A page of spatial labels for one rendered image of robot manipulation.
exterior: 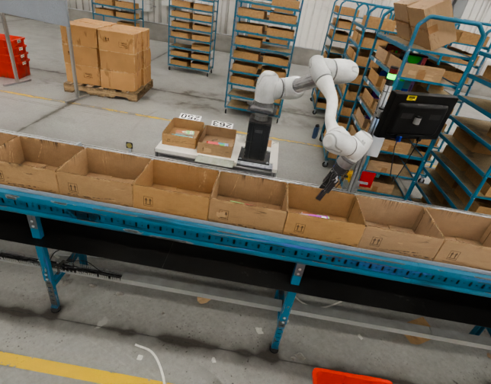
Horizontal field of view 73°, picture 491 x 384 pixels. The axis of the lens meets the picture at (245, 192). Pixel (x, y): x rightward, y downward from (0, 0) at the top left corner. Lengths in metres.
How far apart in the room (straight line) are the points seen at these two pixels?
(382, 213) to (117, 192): 1.47
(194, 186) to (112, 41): 4.39
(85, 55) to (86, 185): 4.65
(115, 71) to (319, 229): 5.04
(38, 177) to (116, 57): 4.34
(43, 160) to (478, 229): 2.57
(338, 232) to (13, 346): 1.97
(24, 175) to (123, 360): 1.19
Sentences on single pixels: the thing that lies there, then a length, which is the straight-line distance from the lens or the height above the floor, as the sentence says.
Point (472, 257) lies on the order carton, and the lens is 2.04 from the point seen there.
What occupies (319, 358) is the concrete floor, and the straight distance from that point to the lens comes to 2.45.
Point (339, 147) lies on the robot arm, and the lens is 1.65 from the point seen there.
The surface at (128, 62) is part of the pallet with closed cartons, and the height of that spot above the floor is 0.61.
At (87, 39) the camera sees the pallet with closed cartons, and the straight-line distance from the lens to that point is 6.30.
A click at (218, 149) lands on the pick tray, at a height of 0.81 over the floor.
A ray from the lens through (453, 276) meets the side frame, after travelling 1.99.
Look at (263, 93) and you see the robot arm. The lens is 2.56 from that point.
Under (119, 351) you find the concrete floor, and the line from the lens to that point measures 2.34.
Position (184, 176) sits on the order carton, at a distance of 1.96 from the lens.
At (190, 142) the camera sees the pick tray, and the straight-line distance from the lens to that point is 2.79.
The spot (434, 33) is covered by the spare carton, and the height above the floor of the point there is 1.85.
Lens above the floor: 1.97
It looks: 32 degrees down
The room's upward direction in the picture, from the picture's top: 9 degrees clockwise
